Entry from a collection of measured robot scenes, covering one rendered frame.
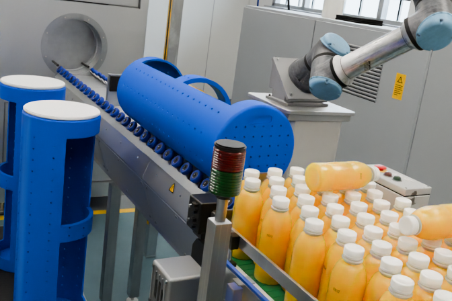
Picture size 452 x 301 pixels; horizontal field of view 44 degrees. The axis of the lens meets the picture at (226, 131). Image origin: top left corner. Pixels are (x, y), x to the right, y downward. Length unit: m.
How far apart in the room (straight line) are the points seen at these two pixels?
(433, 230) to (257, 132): 0.66
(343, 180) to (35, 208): 1.22
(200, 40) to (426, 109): 4.42
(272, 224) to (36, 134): 1.09
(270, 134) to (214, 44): 5.70
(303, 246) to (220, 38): 6.28
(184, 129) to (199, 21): 5.49
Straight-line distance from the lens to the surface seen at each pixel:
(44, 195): 2.17
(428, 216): 1.21
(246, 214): 1.39
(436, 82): 3.30
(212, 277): 1.17
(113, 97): 2.81
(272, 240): 1.30
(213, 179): 1.09
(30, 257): 2.29
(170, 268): 1.45
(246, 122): 1.63
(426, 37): 1.86
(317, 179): 1.37
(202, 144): 1.67
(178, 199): 1.86
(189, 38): 7.20
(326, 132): 2.22
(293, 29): 4.25
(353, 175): 1.41
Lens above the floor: 1.54
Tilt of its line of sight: 14 degrees down
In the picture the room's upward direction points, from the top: 8 degrees clockwise
